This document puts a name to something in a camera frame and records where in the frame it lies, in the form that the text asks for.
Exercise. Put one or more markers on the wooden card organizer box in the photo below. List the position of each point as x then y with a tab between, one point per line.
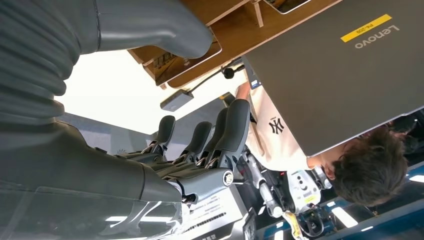
238	36

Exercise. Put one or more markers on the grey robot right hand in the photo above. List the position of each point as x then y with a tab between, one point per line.
82	172

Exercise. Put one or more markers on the grey laptop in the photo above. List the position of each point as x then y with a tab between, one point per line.
331	82

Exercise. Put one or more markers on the white printed sign panel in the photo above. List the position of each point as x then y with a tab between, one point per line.
215	215

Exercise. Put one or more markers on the black USB hub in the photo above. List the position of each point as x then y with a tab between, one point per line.
175	101

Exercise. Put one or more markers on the person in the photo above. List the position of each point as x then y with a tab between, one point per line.
275	142

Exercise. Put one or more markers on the black white machine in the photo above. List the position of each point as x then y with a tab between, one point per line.
303	188

